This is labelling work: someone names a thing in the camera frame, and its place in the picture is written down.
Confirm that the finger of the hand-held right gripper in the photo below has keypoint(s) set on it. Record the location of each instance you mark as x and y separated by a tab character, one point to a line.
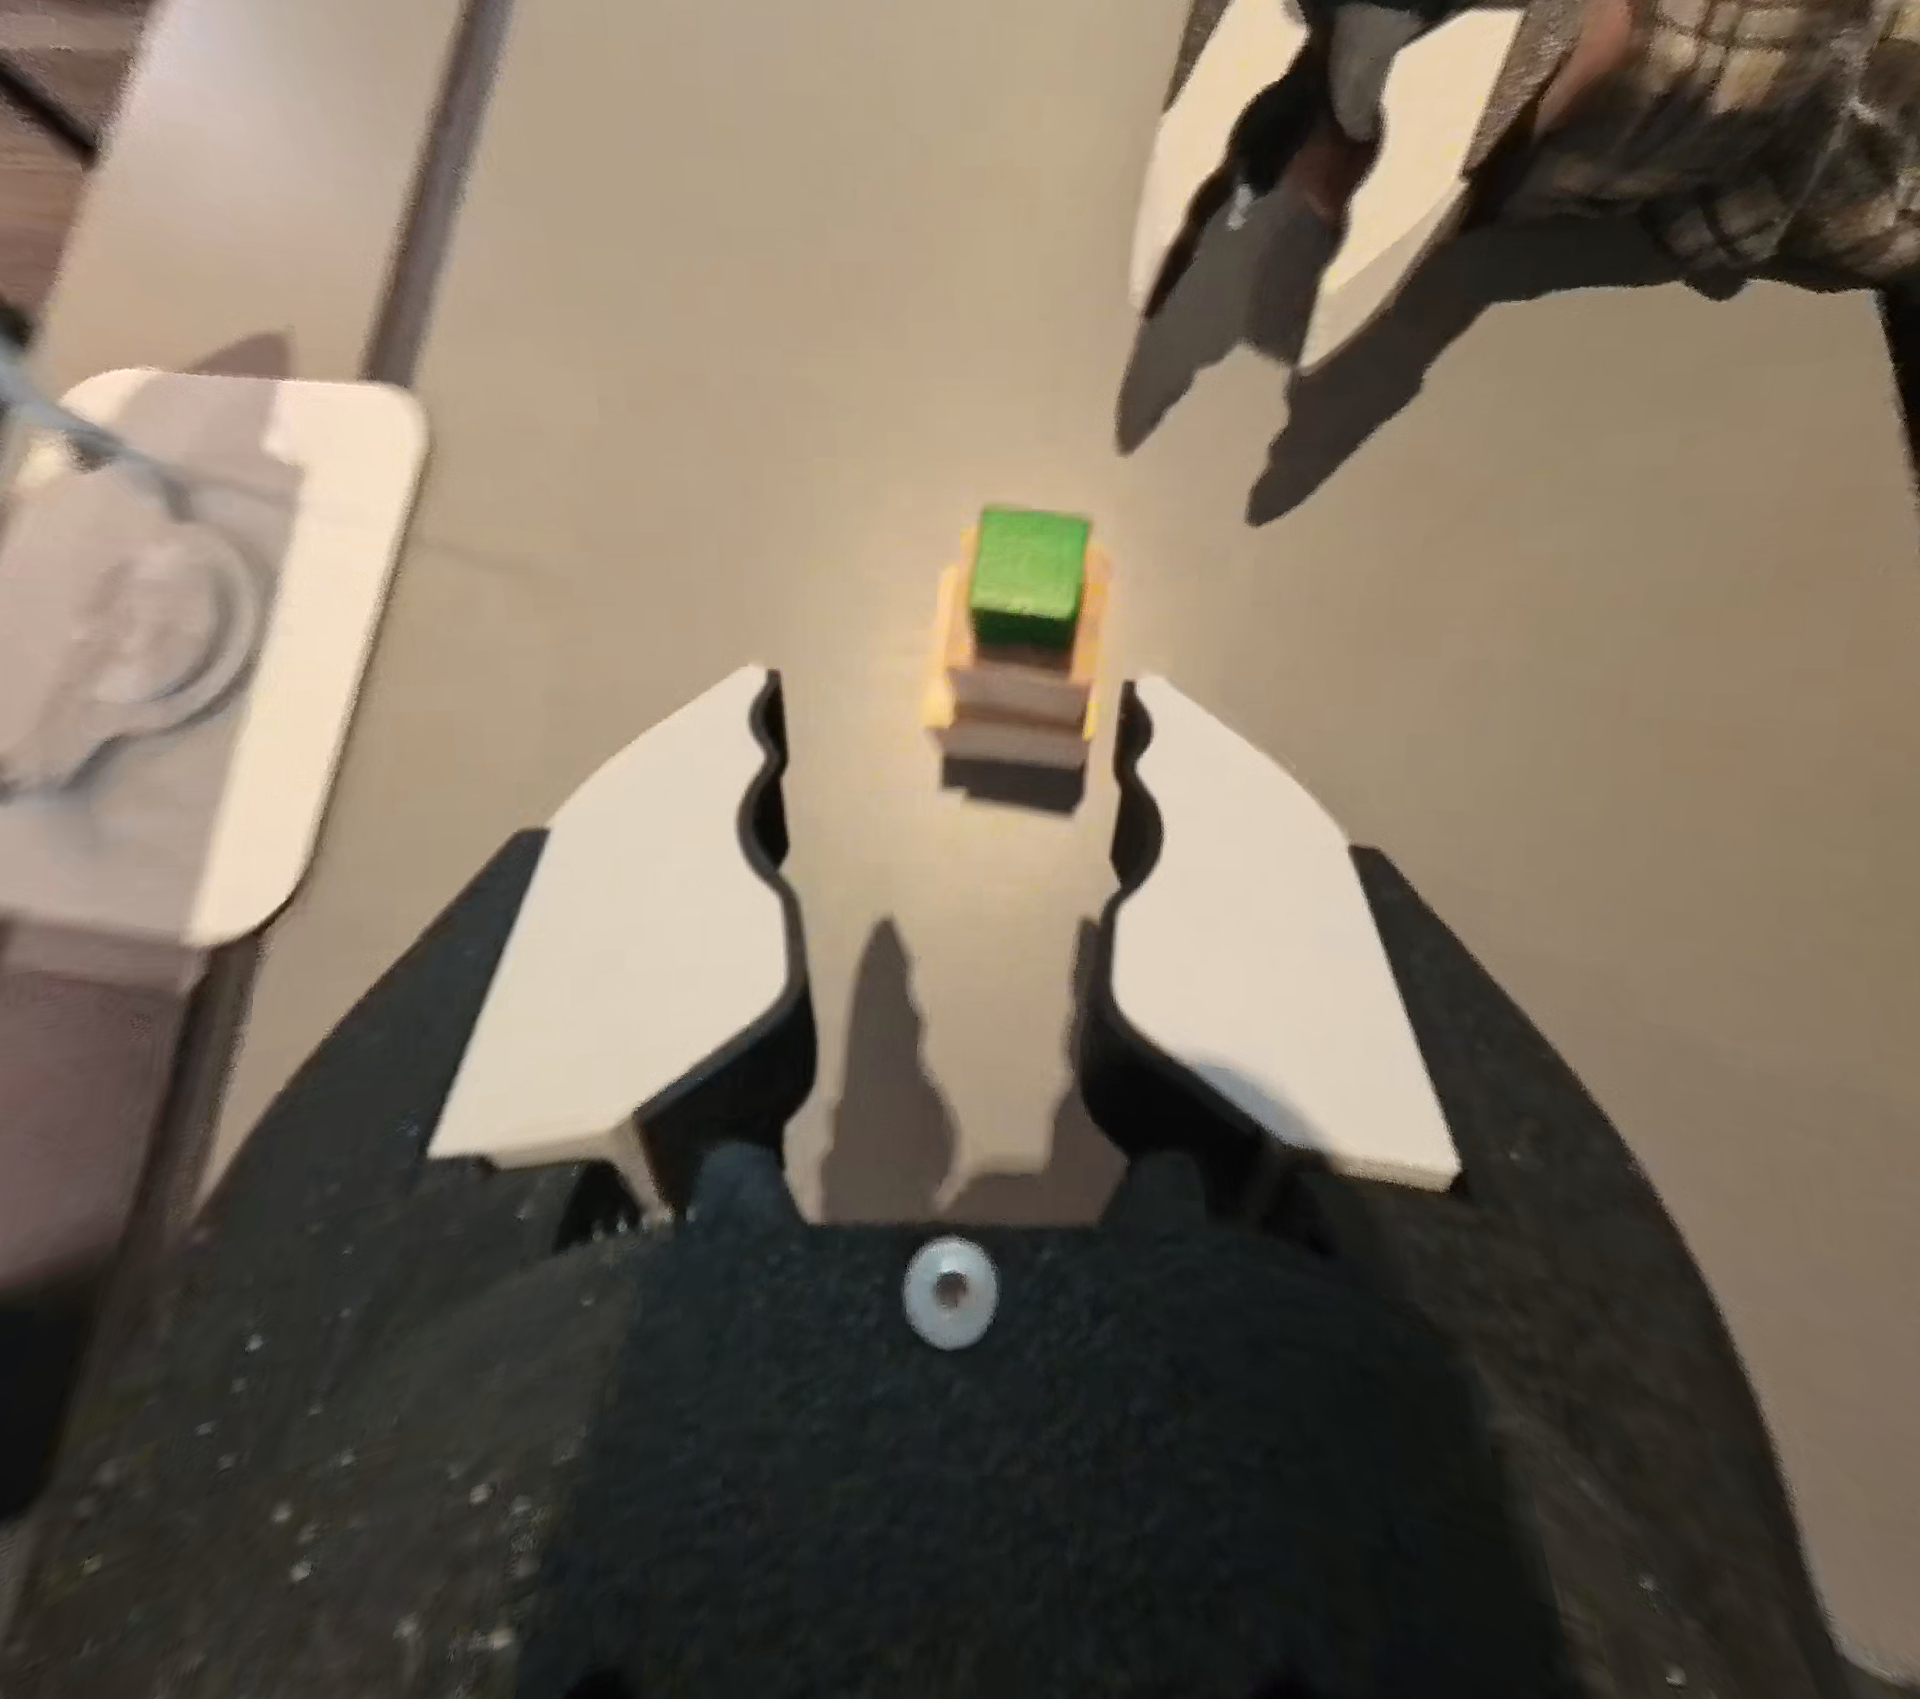
1431	155
1206	124

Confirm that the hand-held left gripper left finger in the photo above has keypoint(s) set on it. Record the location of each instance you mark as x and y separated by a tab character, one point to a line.
628	950

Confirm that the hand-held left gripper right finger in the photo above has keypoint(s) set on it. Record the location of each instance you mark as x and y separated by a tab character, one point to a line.
1275	964

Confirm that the small natural wooden cube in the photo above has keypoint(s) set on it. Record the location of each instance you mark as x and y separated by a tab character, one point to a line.
1021	686

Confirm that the green wooden cube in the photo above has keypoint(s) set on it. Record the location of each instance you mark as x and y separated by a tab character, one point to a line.
1025	574

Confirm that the person's right forearm plaid sleeve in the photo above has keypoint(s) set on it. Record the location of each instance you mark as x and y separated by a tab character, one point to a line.
1770	80

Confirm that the person's right hand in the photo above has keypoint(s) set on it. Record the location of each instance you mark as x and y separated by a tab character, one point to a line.
1593	50

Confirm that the white desk mat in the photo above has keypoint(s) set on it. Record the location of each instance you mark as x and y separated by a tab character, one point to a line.
322	618

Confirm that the white desk lamp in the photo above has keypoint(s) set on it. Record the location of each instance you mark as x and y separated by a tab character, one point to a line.
134	634

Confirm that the black desk mat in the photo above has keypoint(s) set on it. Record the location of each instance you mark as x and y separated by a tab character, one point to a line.
451	124

